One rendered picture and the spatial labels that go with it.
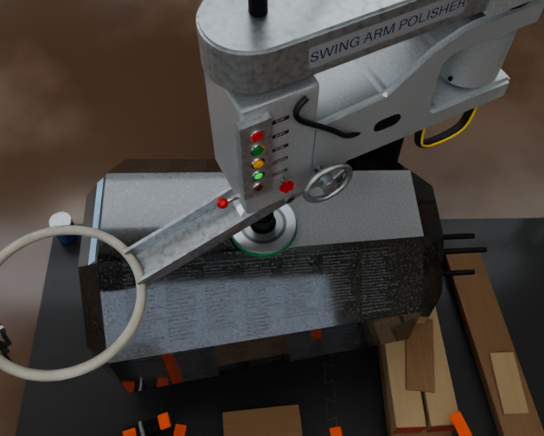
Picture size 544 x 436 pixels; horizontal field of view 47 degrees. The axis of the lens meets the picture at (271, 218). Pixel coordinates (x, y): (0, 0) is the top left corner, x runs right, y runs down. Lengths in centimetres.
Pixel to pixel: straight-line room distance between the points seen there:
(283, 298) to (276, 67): 95
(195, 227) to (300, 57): 76
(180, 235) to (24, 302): 128
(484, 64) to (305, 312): 93
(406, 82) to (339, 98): 17
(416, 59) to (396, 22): 21
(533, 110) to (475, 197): 70
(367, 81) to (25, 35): 280
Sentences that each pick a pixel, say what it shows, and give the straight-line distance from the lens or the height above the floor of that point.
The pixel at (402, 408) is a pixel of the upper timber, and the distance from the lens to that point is 253.
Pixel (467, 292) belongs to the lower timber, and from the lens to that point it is 289.
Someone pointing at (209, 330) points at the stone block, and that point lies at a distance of 207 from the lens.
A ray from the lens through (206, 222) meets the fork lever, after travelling 189.
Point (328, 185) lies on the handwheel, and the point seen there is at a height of 124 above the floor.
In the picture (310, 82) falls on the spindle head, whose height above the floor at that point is 157.
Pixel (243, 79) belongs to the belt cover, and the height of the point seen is 164.
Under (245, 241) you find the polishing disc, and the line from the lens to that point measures 196.
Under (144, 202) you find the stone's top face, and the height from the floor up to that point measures 85.
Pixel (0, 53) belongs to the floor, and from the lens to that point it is 405.
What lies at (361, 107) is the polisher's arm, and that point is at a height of 140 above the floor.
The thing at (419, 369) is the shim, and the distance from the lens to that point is 257.
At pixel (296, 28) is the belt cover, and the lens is 131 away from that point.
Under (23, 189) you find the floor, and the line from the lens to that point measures 336.
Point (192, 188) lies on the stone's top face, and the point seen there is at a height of 85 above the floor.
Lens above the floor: 259
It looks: 59 degrees down
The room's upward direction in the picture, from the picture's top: straight up
